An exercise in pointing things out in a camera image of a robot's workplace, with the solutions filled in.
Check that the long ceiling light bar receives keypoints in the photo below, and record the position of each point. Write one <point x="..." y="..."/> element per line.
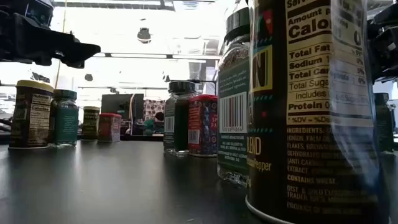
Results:
<point x="140" y="55"/>

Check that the person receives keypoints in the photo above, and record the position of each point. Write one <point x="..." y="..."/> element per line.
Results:
<point x="159" y="116"/>

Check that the dark computer monitor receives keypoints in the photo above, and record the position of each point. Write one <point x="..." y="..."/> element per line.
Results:
<point x="118" y="105"/>

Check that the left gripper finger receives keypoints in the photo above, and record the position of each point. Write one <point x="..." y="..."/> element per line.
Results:
<point x="71" y="61"/>
<point x="62" y="43"/>

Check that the dark round ceiling fixture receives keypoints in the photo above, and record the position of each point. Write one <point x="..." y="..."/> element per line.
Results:
<point x="144" y="35"/>
<point x="88" y="77"/>

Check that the red spice tin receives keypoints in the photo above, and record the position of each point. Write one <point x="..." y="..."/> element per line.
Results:
<point x="109" y="129"/>
<point x="203" y="127"/>

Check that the yellow-lid dark spice can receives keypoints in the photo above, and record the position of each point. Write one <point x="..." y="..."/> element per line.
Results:
<point x="31" y="118"/>
<point x="311" y="124"/>
<point x="90" y="124"/>

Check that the pink patterned panel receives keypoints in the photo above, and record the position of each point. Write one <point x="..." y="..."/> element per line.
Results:
<point x="152" y="107"/>

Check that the green-lid glass spice jar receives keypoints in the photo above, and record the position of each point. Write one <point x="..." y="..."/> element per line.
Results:
<point x="65" y="124"/>
<point x="175" y="124"/>
<point x="384" y="124"/>
<point x="233" y="140"/>

